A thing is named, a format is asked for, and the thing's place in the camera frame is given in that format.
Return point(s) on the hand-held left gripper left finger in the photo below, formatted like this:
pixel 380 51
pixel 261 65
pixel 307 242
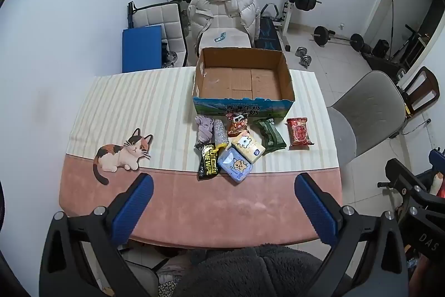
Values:
pixel 134 210

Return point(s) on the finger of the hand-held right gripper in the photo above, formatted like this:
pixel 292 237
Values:
pixel 437 157
pixel 403 177

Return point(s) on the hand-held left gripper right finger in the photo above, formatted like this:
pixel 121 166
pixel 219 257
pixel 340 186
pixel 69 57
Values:
pixel 314 210

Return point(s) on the red snack packet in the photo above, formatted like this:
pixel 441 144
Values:
pixel 299 131

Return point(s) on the green packet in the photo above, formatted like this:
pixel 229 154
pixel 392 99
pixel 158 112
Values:
pixel 271 135

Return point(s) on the black yellow wipe packet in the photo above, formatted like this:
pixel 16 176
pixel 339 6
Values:
pixel 208 163

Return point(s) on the blue tissue pack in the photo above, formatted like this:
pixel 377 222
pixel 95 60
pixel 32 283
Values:
pixel 234 164

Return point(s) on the yellow tissue pack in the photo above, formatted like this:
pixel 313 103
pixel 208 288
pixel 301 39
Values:
pixel 247 145

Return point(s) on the cartoon print snack packet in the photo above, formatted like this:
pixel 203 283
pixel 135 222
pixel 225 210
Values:
pixel 238 124

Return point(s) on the silver glitter packet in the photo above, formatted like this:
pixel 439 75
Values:
pixel 220 133

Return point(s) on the cardboard box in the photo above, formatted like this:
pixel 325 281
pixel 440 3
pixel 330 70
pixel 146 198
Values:
pixel 243 81

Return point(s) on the person's right forearm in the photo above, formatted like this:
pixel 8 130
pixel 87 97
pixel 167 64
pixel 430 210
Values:
pixel 426 278

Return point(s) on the cat print striped tablecloth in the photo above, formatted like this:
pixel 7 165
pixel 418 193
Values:
pixel 243 199

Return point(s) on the grey shell chair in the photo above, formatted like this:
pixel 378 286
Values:
pixel 368 102

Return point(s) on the brown wooden chair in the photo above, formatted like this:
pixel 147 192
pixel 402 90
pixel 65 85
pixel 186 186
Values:
pixel 429 70

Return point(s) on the dark grey fleece clothing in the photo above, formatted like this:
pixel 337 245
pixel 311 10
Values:
pixel 250 272

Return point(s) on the dark floor mat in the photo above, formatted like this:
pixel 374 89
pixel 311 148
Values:
pixel 386 64

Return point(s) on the black kick scooter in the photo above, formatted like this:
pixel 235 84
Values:
pixel 403 44

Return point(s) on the chrome dumbbell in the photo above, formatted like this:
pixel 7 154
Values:
pixel 300 51
pixel 306 61

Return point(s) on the chrome weight plates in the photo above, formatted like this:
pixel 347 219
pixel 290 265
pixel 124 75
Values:
pixel 169 58

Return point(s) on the blue folded mat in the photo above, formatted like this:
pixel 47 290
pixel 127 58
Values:
pixel 142 50

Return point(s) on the small barbell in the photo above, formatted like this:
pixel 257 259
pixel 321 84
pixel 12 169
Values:
pixel 321 36

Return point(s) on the black weight bench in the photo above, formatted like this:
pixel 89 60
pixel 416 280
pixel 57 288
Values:
pixel 269 36

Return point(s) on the cream cushioned chair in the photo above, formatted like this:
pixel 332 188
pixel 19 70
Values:
pixel 236 37

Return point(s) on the white barbell rack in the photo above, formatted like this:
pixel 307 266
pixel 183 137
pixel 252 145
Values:
pixel 288 22

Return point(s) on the white padded chair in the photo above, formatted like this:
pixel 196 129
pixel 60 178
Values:
pixel 160 18

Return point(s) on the small blue packet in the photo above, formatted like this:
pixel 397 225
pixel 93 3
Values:
pixel 220 36

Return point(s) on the white puffer jacket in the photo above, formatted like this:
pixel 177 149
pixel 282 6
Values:
pixel 222 4

